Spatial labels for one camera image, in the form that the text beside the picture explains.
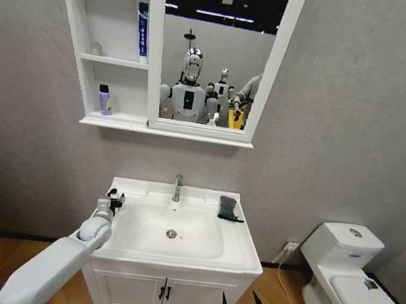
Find white ceramic washbasin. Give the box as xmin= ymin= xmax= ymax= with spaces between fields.
xmin=90 ymin=170 xmax=276 ymax=288

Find white vanity cabinet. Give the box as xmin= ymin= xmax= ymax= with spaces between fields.
xmin=76 ymin=244 xmax=261 ymax=304

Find purple shampoo bottle black cap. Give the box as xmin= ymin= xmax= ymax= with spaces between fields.
xmin=93 ymin=83 xmax=118 ymax=118

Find dark grey towel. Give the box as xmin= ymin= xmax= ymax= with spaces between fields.
xmin=216 ymin=195 xmax=249 ymax=224

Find blue white facial cleanser tube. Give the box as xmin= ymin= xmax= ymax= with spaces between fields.
xmin=128 ymin=1 xmax=158 ymax=65

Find cabinet mirror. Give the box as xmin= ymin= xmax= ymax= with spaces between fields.
xmin=140 ymin=0 xmax=293 ymax=137

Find chrome faucet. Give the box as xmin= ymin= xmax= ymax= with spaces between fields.
xmin=170 ymin=172 xmax=186 ymax=203

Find small sticker on toilet lid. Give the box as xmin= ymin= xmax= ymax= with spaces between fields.
xmin=361 ymin=278 xmax=379 ymax=292

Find small clear glass cup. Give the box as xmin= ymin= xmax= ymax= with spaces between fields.
xmin=88 ymin=40 xmax=104 ymax=56

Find person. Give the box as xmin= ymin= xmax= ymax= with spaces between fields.
xmin=228 ymin=69 xmax=264 ymax=133

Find white power cable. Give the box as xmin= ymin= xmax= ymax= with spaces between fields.
xmin=263 ymin=247 xmax=345 ymax=304

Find white vanity door black handle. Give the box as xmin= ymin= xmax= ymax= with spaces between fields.
xmin=86 ymin=264 xmax=168 ymax=304
xmin=161 ymin=272 xmax=239 ymax=304

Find white wall socket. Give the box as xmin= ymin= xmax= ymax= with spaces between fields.
xmin=283 ymin=240 xmax=300 ymax=255

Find white wall cabinet with shelves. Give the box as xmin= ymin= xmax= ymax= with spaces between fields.
xmin=22 ymin=0 xmax=310 ymax=160

